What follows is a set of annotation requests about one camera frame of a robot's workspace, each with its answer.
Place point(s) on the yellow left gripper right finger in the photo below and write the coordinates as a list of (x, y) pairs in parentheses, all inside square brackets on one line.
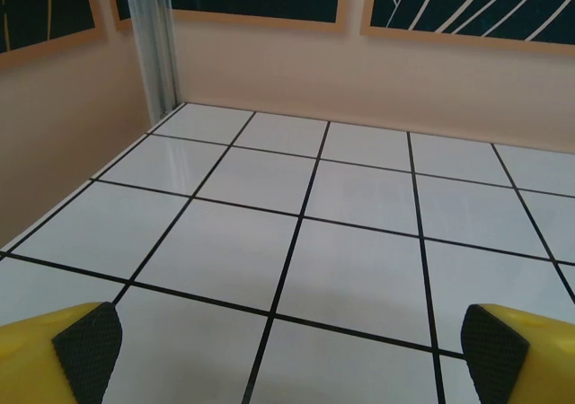
[(534, 359)]

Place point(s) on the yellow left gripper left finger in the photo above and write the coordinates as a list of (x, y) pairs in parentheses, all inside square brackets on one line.
[(40, 359)]

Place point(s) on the dark panel with gold oval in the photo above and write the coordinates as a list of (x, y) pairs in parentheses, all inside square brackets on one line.
[(269, 0)]

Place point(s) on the aluminium corner post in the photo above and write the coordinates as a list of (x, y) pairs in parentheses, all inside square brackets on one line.
[(153, 40)]

